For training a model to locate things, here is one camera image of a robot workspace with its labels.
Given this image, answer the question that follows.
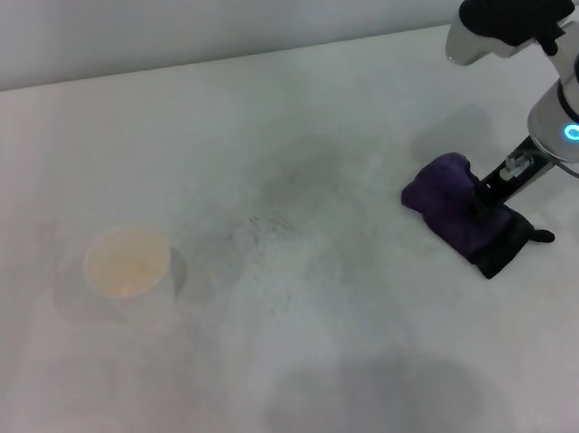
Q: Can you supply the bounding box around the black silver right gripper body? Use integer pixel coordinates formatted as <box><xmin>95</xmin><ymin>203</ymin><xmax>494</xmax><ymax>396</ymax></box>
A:
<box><xmin>472</xmin><ymin>133</ymin><xmax>560</xmax><ymax>208</ymax></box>

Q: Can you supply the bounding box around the purple rag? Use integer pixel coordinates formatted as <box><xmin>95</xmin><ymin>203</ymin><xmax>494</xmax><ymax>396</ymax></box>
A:
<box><xmin>397</xmin><ymin>147</ymin><xmax>521</xmax><ymax>269</ymax></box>

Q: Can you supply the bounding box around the white paper cup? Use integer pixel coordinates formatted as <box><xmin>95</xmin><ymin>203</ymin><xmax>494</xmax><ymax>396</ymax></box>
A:
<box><xmin>79</xmin><ymin>220</ymin><xmax>182</xmax><ymax>327</ymax></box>

